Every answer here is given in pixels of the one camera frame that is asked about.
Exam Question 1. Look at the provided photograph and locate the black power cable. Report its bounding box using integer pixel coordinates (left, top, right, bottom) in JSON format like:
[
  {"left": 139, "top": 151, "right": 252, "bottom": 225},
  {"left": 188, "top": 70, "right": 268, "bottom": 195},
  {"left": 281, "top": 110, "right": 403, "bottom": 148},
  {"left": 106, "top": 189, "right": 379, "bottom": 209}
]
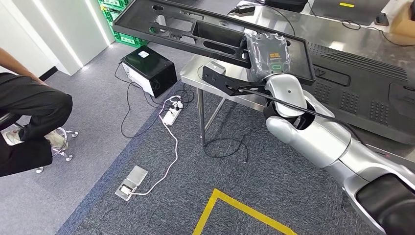
[{"left": 113, "top": 61, "right": 196, "bottom": 139}]

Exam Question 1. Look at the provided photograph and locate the black and white box device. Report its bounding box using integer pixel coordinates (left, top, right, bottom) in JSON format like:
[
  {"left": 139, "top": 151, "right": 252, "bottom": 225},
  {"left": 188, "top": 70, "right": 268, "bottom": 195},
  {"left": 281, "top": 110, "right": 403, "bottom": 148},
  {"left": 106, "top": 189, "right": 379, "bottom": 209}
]
[{"left": 120, "top": 45, "right": 178, "bottom": 99}]

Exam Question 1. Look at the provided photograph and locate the black plastic license plate frame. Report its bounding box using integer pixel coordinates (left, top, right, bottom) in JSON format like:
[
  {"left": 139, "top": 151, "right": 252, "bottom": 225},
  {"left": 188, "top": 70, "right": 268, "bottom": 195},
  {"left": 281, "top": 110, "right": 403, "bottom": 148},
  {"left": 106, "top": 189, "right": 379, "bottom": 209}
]
[{"left": 112, "top": 0, "right": 317, "bottom": 86}]

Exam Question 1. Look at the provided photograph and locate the grey laptop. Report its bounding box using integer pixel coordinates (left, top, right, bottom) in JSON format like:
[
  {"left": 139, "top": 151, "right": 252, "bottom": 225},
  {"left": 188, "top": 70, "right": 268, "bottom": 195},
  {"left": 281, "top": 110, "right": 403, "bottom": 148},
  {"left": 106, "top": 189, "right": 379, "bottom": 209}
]
[{"left": 309, "top": 0, "right": 392, "bottom": 26}]

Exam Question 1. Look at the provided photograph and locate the black flat device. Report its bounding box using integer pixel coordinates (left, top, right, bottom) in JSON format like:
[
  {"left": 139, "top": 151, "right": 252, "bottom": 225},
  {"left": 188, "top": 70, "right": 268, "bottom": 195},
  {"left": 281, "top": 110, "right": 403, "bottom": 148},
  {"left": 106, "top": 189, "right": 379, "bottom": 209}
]
[{"left": 264, "top": 0, "right": 309, "bottom": 13}]

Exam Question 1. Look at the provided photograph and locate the cardboard box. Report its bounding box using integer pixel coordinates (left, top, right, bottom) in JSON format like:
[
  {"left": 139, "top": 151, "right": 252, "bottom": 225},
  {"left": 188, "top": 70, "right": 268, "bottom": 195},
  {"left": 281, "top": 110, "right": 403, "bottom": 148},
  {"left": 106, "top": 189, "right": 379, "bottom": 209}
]
[{"left": 389, "top": 0, "right": 415, "bottom": 39}]

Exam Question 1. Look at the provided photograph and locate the large black ribbed car panel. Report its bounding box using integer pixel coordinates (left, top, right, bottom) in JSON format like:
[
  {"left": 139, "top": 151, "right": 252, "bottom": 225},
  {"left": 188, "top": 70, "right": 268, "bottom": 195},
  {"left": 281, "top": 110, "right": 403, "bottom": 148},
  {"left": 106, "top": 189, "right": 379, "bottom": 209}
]
[{"left": 301, "top": 40, "right": 415, "bottom": 145}]

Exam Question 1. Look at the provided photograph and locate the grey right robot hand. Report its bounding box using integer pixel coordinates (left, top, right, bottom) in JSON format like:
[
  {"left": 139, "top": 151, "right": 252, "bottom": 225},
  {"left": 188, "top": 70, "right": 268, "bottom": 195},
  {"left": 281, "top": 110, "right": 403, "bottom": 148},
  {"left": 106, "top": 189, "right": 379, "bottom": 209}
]
[{"left": 243, "top": 31, "right": 293, "bottom": 84}]

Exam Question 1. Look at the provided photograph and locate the black camera cable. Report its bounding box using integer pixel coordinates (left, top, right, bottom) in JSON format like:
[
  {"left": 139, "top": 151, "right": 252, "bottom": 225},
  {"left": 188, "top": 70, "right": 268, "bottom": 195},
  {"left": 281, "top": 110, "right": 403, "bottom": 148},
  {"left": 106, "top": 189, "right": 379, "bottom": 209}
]
[{"left": 240, "top": 87, "right": 367, "bottom": 145}]

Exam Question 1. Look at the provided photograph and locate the black power adapter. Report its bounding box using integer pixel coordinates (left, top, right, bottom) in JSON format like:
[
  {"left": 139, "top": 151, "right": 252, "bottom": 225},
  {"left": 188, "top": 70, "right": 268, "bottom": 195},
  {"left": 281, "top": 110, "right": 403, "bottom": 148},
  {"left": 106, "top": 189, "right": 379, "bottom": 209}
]
[{"left": 234, "top": 4, "right": 257, "bottom": 15}]

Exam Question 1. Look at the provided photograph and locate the white power strip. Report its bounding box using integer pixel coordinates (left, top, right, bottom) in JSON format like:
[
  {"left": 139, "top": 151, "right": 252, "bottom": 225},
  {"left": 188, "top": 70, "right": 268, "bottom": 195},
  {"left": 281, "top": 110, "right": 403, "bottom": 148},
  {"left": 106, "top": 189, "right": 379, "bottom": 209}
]
[{"left": 161, "top": 100, "right": 184, "bottom": 126}]

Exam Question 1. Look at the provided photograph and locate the yellow floor tape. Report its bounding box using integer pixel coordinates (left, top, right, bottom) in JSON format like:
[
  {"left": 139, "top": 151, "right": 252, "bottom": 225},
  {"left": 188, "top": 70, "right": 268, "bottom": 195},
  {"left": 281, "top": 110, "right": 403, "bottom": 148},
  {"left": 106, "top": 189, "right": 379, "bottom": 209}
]
[{"left": 192, "top": 188, "right": 298, "bottom": 235}]

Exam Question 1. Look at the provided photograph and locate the stainless steel workbench table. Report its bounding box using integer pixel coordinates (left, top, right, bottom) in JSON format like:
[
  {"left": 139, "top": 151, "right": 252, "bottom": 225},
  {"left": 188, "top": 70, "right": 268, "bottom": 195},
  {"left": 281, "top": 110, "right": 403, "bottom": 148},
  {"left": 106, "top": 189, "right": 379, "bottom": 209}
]
[{"left": 179, "top": 0, "right": 415, "bottom": 163}]

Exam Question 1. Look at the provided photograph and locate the metal floor socket plate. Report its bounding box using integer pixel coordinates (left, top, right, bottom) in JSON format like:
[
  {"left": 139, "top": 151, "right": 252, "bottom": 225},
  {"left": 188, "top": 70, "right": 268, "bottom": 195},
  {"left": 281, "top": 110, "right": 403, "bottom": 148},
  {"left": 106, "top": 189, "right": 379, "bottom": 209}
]
[{"left": 114, "top": 165, "right": 149, "bottom": 202}]

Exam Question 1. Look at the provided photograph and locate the person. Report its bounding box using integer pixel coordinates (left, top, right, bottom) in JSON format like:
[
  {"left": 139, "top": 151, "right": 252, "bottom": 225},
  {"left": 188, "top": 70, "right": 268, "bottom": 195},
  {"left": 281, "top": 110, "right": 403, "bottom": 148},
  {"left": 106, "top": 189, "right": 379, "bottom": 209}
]
[{"left": 0, "top": 47, "right": 73, "bottom": 178}]

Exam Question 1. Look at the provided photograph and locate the thin black desk cable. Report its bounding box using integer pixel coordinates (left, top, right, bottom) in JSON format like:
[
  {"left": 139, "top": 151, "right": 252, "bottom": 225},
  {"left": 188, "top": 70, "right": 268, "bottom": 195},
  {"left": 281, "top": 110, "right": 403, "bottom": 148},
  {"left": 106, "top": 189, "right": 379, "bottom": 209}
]
[{"left": 340, "top": 19, "right": 415, "bottom": 47}]

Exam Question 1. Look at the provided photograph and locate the white power cable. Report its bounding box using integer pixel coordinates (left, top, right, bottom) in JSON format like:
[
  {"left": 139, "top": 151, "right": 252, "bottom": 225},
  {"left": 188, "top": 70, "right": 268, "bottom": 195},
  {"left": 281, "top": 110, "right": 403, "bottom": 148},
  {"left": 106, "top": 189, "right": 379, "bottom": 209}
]
[{"left": 129, "top": 94, "right": 183, "bottom": 197}]

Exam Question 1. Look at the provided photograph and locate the green plastic crate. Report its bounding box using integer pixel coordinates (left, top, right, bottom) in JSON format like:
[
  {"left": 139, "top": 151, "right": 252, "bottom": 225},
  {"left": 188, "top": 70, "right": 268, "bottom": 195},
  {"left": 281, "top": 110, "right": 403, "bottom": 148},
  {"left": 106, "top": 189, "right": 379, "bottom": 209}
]
[
  {"left": 97, "top": 0, "right": 132, "bottom": 12},
  {"left": 102, "top": 8, "right": 150, "bottom": 48}
]

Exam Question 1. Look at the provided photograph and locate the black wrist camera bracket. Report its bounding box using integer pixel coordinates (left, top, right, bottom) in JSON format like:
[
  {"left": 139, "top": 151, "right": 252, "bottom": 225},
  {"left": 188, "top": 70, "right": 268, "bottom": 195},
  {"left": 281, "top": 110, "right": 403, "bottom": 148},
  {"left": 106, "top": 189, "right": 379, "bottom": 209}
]
[{"left": 201, "top": 61, "right": 270, "bottom": 97}]

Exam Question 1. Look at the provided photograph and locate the black computer mouse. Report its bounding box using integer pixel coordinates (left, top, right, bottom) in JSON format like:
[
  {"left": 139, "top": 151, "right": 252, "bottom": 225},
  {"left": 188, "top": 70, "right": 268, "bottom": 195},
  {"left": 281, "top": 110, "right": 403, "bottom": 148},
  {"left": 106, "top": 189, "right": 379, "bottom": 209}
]
[{"left": 375, "top": 12, "right": 390, "bottom": 27}]

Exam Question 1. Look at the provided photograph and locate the black cable loop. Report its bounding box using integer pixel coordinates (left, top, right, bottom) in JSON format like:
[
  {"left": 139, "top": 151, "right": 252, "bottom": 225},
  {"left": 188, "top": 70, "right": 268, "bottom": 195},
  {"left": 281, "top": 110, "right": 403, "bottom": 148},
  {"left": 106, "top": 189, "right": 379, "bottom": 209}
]
[{"left": 203, "top": 138, "right": 249, "bottom": 165}]

